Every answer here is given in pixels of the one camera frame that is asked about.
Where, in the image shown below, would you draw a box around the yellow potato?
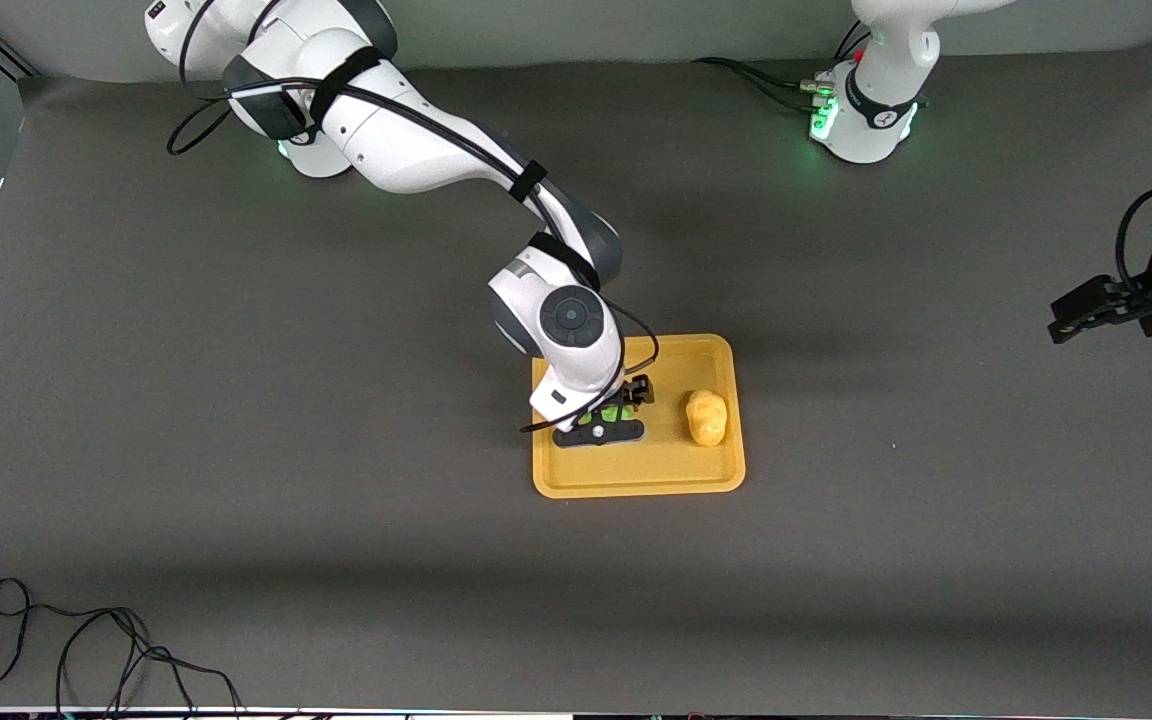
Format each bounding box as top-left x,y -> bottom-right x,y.
685,389 -> 730,448

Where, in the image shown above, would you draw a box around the yellow plastic tray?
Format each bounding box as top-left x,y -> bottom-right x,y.
532,334 -> 746,500

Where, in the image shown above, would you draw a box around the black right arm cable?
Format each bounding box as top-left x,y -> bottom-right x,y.
166,0 -> 660,433

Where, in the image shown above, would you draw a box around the black left base cables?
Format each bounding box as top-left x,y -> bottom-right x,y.
691,57 -> 837,113

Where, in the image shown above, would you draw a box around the loose black cable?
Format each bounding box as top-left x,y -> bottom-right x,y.
0,578 -> 247,720

